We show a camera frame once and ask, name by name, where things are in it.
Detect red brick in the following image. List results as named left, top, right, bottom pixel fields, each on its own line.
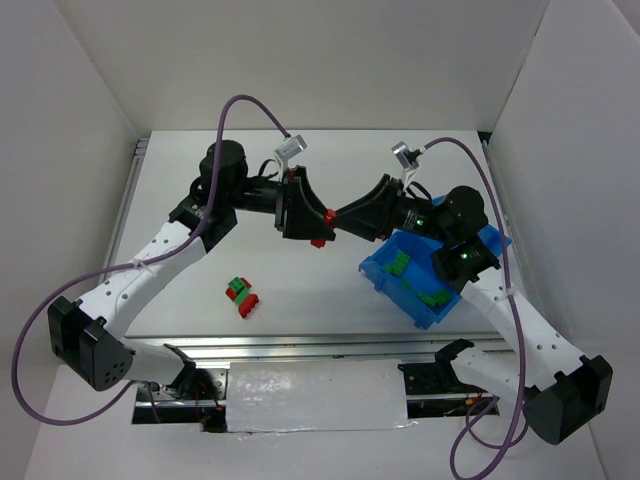
left=310, top=209, right=337, bottom=249

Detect green lego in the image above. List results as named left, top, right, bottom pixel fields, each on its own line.
left=384, top=252, right=410, bottom=277

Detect green 2x4 lego brick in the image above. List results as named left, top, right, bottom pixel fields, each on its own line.
left=433, top=290, right=451, bottom=306

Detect green 2x3 lego brick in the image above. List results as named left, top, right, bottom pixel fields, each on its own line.
left=418, top=293, right=439, bottom=307

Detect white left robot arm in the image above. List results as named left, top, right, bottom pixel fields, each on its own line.
left=47, top=136, right=335, bottom=392

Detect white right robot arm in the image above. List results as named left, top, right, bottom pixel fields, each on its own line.
left=331, top=175, right=613, bottom=445

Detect blue plastic divided bin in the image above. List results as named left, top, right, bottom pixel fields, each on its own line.
left=357, top=194, right=513, bottom=331

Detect green lego brick lower stack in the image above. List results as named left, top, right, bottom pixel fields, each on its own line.
left=225, top=277, right=251, bottom=305

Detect red long toothed lego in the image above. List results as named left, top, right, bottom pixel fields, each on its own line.
left=238, top=293, right=260, bottom=319

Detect white foil cover sheet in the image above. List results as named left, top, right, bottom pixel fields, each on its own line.
left=226, top=359, right=410, bottom=433

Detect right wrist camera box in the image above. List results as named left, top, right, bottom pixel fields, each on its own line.
left=391, top=142, right=424, bottom=171

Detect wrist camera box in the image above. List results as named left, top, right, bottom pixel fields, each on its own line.
left=274, top=135, right=307, bottom=163
left=391, top=142, right=424, bottom=171

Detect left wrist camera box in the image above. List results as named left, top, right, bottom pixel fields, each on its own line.
left=274, top=135, right=307, bottom=163

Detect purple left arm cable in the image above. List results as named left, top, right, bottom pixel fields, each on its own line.
left=10, top=93, right=294, bottom=427

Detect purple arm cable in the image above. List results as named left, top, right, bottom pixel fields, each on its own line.
left=10, top=93, right=294, bottom=427
left=419, top=137, right=528, bottom=479

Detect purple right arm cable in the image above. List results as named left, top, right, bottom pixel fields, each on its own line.
left=419, top=137, right=528, bottom=479

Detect aluminium front rail frame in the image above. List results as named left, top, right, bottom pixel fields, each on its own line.
left=124, top=332, right=512, bottom=366

